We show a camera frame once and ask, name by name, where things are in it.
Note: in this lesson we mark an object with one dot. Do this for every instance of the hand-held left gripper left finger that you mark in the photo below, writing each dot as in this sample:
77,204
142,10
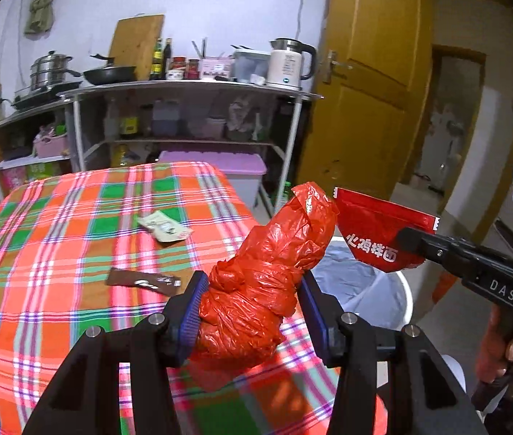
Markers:
190,321

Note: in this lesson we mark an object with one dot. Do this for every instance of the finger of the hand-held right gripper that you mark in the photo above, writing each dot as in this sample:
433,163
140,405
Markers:
419,244

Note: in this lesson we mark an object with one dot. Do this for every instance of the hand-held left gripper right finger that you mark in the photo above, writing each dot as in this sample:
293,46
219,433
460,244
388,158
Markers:
316,315

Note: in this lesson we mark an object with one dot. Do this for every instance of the red sachet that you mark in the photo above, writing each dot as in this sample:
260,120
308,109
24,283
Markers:
369,222

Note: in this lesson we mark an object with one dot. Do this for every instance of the white round bin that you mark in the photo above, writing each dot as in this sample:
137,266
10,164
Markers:
408,299

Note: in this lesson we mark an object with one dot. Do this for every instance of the red plastic bag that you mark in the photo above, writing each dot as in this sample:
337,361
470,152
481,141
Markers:
261,272

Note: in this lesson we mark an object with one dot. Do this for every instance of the white trash bin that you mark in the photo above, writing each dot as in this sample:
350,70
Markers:
360,283

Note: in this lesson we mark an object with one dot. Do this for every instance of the brown sachet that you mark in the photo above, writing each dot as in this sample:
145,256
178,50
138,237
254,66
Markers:
145,280

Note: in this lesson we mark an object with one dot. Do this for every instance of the beige sachet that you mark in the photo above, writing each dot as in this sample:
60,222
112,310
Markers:
174,233

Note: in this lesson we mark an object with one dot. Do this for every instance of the white green sachet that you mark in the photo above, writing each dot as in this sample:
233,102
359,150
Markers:
152,221

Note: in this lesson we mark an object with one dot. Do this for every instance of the green plastic bottle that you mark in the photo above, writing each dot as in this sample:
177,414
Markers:
282,197

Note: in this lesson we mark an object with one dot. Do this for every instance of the plaid tablecloth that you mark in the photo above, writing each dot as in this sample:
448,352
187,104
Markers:
57,244

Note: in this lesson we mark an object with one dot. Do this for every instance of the yellow wooden door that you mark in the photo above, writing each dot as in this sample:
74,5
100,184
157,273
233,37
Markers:
365,99

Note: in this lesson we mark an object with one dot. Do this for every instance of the purple lidded storage box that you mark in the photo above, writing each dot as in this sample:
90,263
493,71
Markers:
220,165

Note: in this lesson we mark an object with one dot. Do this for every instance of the yellow cooking oil bottle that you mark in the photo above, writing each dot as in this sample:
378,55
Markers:
126,156

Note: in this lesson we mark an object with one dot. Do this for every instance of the pink plastic tub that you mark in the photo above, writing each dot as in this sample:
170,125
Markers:
215,129

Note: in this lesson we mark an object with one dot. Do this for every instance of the grey plastic jug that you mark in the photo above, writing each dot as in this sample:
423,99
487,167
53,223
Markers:
165,120

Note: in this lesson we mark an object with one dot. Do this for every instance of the yellow label oil bottle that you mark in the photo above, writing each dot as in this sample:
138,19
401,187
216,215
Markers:
128,122

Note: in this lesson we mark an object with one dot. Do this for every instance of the bundle of plastic bags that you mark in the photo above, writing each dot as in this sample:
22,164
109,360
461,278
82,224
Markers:
242,115

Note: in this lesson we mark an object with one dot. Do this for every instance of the clear plastic bottle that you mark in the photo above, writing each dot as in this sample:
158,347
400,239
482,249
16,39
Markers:
112,120

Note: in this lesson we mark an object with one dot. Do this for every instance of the pink basket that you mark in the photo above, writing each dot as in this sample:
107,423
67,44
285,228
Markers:
51,147

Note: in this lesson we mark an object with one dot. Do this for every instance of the white electric kettle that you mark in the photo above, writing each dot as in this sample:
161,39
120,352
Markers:
286,65

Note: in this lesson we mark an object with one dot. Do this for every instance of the grey metal shelf unit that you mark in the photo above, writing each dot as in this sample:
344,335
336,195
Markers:
193,87

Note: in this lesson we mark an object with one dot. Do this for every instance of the clear plastic container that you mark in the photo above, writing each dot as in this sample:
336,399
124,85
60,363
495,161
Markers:
251,67

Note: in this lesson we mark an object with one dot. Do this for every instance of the red lidded jar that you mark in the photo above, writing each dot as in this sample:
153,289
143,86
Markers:
177,70

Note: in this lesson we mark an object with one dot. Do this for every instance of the red sauce jar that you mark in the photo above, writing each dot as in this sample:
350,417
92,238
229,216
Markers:
193,69

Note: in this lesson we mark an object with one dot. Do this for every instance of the pink storage box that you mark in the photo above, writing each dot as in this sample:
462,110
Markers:
216,67

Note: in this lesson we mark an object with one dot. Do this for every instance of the dark sauce bottle green label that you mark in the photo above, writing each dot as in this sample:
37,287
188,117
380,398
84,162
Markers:
157,63

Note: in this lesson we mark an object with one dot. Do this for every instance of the black frying pan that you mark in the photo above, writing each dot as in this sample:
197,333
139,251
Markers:
109,74

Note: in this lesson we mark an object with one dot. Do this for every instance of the low wooden cabinet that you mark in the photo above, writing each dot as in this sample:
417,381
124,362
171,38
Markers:
16,120

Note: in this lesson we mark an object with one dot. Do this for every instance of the black induction cooker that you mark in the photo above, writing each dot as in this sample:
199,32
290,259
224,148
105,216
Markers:
45,93

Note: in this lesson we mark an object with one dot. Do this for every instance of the wooden cutting board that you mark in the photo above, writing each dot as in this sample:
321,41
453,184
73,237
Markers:
136,43

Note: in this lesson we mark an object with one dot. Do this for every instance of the steel steamer pot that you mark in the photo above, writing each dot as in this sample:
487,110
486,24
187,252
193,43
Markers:
50,70

